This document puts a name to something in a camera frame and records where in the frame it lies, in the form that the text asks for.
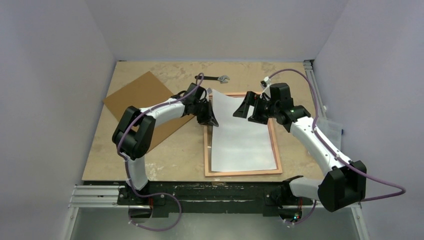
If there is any pink picture frame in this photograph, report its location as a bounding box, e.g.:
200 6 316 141
203 92 283 178

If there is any black adjustable wrench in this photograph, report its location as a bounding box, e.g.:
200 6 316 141
194 75 230 85

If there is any clear plastic parts box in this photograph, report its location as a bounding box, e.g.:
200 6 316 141
317 117 343 150

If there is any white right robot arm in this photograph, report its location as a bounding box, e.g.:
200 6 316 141
232 83 367 212

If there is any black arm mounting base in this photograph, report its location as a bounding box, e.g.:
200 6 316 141
117 180 313 218

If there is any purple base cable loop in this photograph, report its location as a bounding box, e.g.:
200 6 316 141
127 192 183 232

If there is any brown cardboard backing board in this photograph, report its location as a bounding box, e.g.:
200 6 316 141
103 71 193 151

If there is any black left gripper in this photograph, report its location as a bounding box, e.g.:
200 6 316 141
192 100 219 128

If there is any glossy printed photo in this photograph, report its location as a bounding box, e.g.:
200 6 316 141
210 90 277 173

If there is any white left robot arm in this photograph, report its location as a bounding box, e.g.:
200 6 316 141
112 83 219 205

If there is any aluminium rail frame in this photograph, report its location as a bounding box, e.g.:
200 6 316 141
61 59 372 240

